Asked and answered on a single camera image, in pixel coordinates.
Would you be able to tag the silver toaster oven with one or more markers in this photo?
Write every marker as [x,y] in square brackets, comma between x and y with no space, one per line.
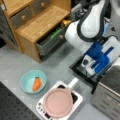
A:
[107,94]

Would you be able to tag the green vegetable in drawer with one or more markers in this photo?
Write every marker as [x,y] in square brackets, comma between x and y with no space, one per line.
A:
[55,33]

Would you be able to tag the yellow item in drawer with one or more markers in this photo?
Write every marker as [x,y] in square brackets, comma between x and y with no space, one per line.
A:
[65,22]

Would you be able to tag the orange carrot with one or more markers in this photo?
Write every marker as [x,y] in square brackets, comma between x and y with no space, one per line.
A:
[36,85]

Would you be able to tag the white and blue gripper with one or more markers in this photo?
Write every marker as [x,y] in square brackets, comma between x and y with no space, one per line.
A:
[100,56]

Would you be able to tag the pink frying pan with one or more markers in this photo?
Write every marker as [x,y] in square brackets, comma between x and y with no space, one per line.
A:
[58,102]

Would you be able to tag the white induction cooker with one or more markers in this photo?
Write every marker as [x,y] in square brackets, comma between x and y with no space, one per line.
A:
[77,100]

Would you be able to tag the open grey metal drawer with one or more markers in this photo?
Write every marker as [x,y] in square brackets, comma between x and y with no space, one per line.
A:
[45,45]

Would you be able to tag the wooden drawer cabinet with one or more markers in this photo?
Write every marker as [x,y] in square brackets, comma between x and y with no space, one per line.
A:
[24,22]

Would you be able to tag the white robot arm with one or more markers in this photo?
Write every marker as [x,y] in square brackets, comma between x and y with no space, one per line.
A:
[97,35]

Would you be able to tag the light blue bowl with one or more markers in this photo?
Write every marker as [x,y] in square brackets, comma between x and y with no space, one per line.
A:
[27,81]

